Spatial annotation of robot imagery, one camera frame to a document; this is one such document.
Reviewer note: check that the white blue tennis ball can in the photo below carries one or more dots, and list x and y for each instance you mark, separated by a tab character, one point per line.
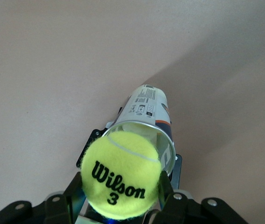
146	102

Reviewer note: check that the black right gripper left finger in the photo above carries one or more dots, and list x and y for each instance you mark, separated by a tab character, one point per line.
57	212

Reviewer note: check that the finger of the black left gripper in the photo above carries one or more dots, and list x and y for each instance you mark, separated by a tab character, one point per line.
176	172
89	147

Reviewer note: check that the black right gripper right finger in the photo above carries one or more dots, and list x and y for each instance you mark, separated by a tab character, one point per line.
183	210

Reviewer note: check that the yellow Wilson tennis ball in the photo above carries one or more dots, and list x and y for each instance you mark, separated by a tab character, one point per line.
120	163
144	130

